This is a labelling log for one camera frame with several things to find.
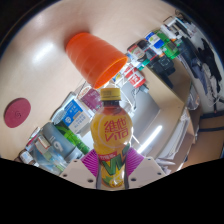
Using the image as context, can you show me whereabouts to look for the red and white canister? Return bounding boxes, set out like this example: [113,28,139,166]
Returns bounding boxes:
[124,64,147,89]

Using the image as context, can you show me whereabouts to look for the dark hanging clothes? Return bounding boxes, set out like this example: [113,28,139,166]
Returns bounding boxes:
[196,38,223,98]

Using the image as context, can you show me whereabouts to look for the blue and white carton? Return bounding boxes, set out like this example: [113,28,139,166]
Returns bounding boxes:
[59,98,94,135]

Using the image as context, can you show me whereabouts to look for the white-lidded brown jar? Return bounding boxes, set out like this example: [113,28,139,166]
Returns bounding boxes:
[18,149,36,166]

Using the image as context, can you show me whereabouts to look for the pink packet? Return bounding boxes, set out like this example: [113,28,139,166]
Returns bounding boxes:
[79,87,104,113]

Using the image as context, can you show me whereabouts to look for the orange plastic cup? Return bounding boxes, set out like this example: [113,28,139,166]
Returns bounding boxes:
[64,31,129,90]

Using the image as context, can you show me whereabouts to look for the grey shaker bottle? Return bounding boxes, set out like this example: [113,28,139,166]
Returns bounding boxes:
[39,121,84,161]

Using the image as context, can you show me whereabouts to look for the flat round red coaster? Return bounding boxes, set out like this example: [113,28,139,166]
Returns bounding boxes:
[3,97,32,129]

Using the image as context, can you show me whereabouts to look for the blue-capped white bottle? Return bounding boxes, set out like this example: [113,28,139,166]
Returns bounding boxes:
[144,30,164,49]

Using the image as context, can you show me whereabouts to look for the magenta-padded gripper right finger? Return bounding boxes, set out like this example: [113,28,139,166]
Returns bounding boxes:
[124,146,168,190]

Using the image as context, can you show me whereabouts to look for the yellow-labelled tea drink bottle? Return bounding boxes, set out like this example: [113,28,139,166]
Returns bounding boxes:
[89,87,134,189]

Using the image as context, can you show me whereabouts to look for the green bottle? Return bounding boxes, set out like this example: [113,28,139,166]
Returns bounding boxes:
[54,120,91,155]

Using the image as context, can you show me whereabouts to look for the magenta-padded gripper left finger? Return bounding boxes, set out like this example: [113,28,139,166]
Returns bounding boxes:
[59,148,101,190]

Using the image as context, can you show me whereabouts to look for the white LED strip light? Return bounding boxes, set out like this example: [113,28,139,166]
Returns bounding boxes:
[136,124,164,154]

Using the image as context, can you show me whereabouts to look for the green box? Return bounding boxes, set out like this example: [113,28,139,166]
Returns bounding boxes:
[156,29,181,59]

